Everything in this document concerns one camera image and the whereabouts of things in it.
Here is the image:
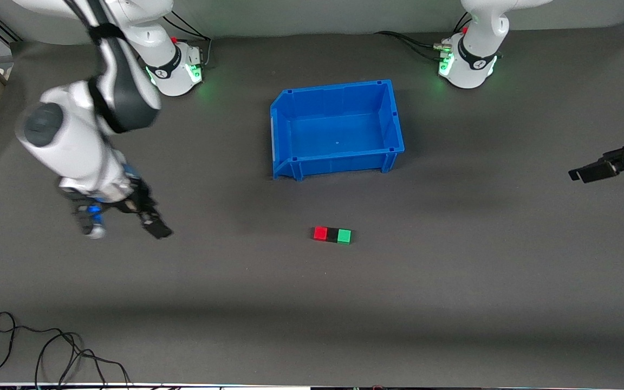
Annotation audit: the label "dark grey table mat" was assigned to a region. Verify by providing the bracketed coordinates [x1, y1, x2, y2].
[0, 19, 624, 386]

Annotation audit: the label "blue plastic storage bin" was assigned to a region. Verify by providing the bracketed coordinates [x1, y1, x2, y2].
[270, 80, 405, 181]

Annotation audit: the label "loose thin black cable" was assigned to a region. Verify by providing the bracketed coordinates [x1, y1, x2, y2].
[0, 311, 132, 390]

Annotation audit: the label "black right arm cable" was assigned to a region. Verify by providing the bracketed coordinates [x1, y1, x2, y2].
[63, 0, 128, 136]

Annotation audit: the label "black right arm base cables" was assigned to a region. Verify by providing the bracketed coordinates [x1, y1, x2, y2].
[136, 10, 213, 70]

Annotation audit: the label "black arm base cables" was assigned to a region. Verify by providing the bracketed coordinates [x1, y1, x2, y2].
[374, 11, 503, 61]
[136, 10, 213, 70]

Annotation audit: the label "black left arm base cables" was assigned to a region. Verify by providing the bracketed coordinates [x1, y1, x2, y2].
[374, 11, 503, 61]

